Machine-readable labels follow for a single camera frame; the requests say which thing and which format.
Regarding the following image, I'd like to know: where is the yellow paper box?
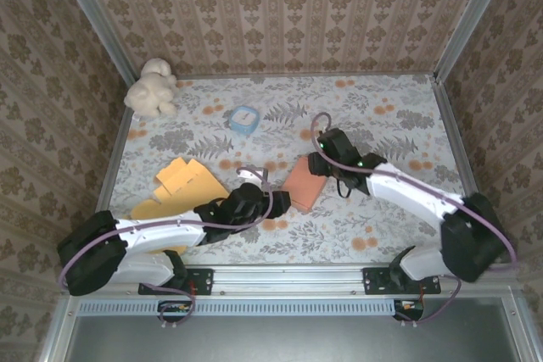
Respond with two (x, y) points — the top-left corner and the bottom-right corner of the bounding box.
(129, 157), (230, 256)

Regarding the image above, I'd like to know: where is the light blue alarm clock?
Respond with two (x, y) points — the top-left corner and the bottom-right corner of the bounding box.
(229, 105), (260, 136)

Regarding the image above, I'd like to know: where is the black connector board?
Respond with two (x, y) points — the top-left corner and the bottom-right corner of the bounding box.
(157, 300), (193, 324)
(393, 298), (426, 323)

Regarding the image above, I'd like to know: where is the grey metal sheet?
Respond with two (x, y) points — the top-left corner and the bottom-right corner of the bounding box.
(63, 315), (523, 362)

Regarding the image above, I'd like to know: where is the white plush toy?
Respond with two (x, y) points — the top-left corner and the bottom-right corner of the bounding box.
(123, 58), (179, 121)

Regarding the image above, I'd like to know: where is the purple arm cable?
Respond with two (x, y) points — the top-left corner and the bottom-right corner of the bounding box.
(58, 166), (275, 292)
(311, 112), (519, 273)

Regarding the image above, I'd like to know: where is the aluminium mounting rail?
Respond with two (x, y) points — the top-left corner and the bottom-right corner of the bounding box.
(63, 263), (525, 300)

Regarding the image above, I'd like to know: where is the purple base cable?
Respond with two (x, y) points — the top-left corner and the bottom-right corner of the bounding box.
(398, 276), (463, 327)
(143, 279), (197, 329)

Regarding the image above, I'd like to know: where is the grey slotted cable duct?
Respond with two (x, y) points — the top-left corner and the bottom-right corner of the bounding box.
(78, 298), (398, 317)

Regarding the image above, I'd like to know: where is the aluminium table side rail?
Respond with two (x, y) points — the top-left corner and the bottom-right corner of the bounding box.
(82, 77), (139, 268)
(432, 75), (489, 240)

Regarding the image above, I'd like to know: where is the aluminium frame post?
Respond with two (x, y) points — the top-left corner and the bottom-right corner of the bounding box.
(49, 0), (143, 83)
(433, 0), (521, 83)

